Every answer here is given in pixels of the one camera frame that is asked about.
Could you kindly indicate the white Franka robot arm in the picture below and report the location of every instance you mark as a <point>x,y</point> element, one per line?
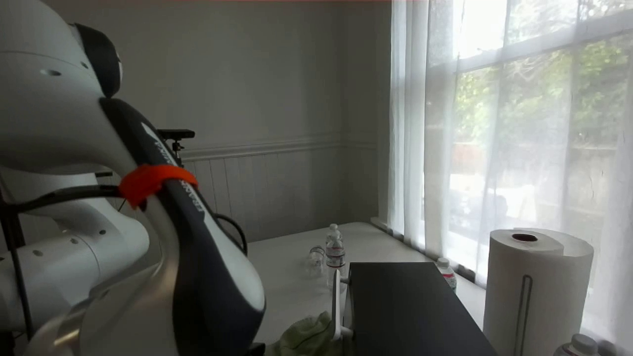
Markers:
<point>51,131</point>

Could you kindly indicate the black microwave oven body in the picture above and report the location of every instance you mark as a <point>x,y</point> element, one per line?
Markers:
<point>407,309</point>

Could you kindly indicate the clear glass bottle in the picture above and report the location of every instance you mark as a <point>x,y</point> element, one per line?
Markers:
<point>334,248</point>

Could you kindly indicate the clear plastic water bottle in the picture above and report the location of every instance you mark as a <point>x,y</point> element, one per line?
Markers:
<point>447,272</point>
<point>314,258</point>

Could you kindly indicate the green cloth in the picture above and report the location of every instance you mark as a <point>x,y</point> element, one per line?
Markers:
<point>307,337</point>

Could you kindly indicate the sheer white curtain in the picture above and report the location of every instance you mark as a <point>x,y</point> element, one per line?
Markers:
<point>514,131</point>

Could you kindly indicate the white paper towel roll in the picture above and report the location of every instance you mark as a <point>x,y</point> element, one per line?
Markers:
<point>534,290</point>

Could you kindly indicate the large white framed window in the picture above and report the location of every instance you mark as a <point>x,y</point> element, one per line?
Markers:
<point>560,100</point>

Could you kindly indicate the white capped plastic bottle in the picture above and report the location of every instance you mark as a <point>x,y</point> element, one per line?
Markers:
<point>579,345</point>

